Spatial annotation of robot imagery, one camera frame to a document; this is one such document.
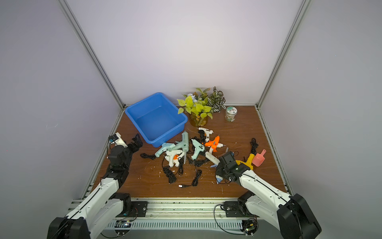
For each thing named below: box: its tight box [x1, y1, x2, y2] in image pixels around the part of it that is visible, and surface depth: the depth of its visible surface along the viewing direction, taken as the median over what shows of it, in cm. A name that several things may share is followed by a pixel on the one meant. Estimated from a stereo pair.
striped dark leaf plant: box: [207, 86, 227, 114], surface depth 95 cm
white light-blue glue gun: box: [204, 151, 224, 185], surface depth 89 cm
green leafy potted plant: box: [176, 88, 213, 128], surface depth 92 cm
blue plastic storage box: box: [124, 92, 189, 148], surface depth 112 cm
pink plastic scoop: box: [251, 148, 267, 167], surface depth 91 cm
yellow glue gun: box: [235, 153, 256, 171], surface depth 91 cm
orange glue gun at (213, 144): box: [204, 135, 221, 153], surface depth 94 cm
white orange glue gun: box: [162, 149, 185, 168], surface depth 91 cm
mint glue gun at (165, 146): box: [154, 142, 176, 158], surface depth 94 cm
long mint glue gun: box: [171, 130, 190, 165], surface depth 94 cm
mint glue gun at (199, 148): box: [191, 138, 205, 161], surface depth 93 cm
